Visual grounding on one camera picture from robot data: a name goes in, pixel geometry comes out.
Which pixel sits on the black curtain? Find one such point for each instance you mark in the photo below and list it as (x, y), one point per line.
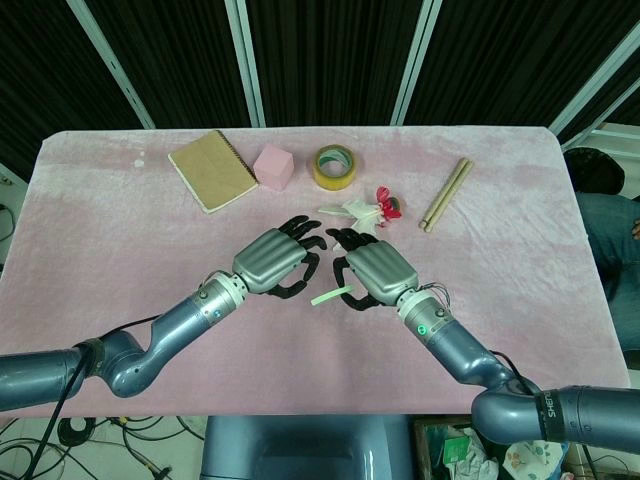
(325, 50)

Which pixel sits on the yellow packing tape roll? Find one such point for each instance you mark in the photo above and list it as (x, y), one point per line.
(336, 177)

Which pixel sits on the floral patterned cloth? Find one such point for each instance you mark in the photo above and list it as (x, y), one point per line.
(532, 457)

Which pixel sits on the white and red feather shuttlecock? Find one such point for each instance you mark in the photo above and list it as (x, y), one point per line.
(365, 210)

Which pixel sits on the pink fuzzy tablecloth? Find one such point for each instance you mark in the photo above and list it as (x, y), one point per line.
(150, 250)

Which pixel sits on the left black-silver robot hand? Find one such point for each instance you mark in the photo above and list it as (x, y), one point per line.
(270, 260)

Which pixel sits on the silver-blue right robot arm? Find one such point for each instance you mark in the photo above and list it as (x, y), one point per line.
(450, 345)

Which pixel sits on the blue robot torso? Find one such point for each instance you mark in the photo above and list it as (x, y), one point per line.
(307, 447)

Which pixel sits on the right black-silver robot hand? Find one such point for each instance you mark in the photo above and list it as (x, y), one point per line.
(382, 270)

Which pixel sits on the person in blue jeans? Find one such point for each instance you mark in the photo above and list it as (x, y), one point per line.
(607, 250)

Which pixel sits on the silver-blue left robot arm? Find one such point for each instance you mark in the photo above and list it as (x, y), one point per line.
(175, 320)

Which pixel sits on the green packet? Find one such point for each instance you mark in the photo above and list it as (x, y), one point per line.
(457, 448)

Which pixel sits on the brown spiral notebook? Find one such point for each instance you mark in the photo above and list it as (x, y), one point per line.
(212, 170)

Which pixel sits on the white aluminium frame post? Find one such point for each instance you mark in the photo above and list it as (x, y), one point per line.
(247, 60)
(595, 80)
(117, 65)
(412, 65)

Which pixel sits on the pink foam cube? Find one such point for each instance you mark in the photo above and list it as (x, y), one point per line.
(272, 167)

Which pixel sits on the green rectangular block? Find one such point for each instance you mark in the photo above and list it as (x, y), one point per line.
(327, 296)

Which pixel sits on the wooden stick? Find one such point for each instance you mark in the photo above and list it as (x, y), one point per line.
(450, 196)
(444, 192)

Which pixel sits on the open cardboard box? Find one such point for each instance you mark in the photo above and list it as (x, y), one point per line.
(425, 450)

